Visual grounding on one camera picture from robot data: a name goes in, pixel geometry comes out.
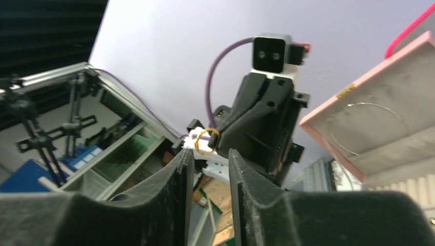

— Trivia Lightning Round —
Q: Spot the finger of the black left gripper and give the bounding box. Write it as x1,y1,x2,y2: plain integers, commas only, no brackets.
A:
208,118,238,150

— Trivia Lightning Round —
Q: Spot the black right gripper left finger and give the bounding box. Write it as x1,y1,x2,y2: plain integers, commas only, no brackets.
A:
1,149,194,245

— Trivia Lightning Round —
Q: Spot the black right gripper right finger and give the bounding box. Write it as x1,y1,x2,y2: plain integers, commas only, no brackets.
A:
228,149,434,245

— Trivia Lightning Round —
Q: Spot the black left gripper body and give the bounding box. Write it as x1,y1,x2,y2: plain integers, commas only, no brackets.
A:
213,73,310,187

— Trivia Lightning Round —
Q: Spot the thin gold hoop ring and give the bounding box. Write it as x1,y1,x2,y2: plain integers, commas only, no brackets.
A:
194,128,221,156

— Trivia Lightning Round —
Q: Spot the pink jewelry box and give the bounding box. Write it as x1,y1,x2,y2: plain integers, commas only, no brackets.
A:
299,30,435,218

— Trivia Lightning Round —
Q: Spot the blue storage box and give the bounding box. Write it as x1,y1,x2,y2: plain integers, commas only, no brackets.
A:
1,159,58,193

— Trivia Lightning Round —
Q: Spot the pink framed whiteboard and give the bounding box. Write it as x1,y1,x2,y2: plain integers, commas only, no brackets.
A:
384,3,435,60

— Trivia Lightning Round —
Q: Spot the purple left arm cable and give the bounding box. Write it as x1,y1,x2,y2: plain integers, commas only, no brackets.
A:
91,37,255,140

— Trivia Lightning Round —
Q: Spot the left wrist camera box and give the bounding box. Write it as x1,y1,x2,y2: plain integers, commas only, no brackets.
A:
251,33,312,84

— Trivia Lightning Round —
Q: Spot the aluminium frame shelving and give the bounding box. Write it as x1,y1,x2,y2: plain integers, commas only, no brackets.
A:
1,63,173,200

